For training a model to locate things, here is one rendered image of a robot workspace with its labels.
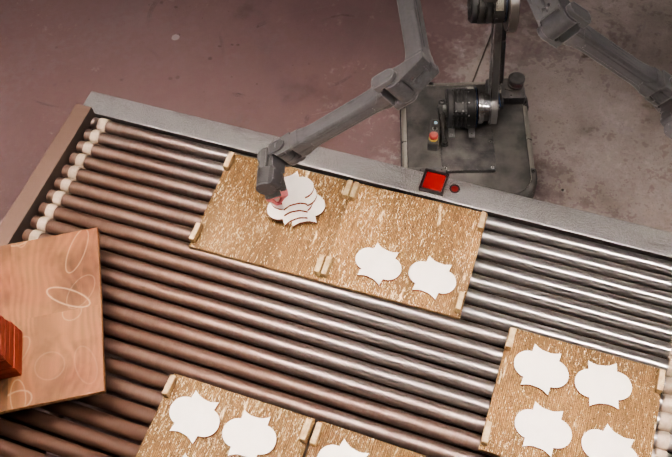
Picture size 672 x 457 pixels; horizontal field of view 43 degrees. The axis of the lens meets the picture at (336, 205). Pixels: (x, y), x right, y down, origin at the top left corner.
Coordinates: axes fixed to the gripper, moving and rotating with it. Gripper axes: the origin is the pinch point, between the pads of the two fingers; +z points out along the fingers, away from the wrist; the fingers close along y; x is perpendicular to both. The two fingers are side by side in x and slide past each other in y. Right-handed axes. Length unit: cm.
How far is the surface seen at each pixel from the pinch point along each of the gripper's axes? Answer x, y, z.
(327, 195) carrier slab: 15.2, 2.1, 5.1
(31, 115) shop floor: -98, -144, 99
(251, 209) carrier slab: -8.1, 0.0, 5.2
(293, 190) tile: 5.4, 0.6, 0.1
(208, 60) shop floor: -11, -151, 99
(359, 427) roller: 5, 73, 7
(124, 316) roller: -51, 23, 7
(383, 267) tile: 24.1, 31.2, 4.0
